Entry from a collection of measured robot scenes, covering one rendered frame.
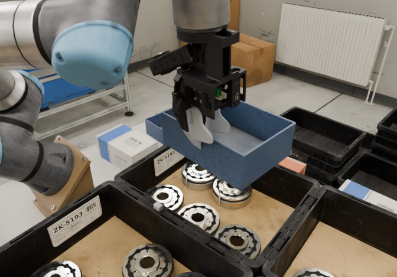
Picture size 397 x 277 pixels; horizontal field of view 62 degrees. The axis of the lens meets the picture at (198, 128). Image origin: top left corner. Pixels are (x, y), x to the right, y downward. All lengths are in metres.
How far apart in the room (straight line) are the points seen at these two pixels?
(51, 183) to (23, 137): 0.15
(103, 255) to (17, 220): 0.42
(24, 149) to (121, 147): 0.36
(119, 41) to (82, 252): 0.56
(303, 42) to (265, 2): 0.66
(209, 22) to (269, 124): 0.29
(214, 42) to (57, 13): 0.18
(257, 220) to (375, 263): 0.26
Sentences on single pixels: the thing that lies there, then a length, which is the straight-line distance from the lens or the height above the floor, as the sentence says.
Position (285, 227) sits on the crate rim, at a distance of 0.71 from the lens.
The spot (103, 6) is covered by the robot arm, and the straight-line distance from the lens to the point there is 0.36.
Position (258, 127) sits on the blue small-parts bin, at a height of 1.10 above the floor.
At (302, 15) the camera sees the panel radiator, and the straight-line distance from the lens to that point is 3.62.
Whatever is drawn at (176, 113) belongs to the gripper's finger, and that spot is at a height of 1.20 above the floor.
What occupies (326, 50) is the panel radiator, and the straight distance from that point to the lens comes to 3.56.
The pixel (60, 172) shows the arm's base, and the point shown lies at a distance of 0.97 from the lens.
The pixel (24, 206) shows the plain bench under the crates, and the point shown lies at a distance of 1.18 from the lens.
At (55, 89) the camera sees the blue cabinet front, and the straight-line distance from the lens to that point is 2.65.
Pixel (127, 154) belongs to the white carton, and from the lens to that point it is 1.14.
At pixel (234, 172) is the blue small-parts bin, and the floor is 1.10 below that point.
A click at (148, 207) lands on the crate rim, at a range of 0.73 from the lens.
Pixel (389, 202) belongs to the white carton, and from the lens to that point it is 1.07.
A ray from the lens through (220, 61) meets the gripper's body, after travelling 0.44.
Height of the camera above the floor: 1.44
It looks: 31 degrees down
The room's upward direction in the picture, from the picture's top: straight up
